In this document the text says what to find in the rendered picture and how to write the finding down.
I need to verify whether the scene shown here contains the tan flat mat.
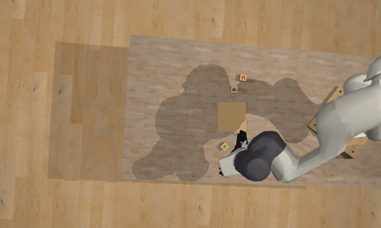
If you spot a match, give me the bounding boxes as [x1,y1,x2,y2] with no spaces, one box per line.
[217,102,247,132]

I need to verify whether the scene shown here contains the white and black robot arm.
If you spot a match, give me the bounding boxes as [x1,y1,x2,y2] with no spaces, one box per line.
[218,56,381,183]

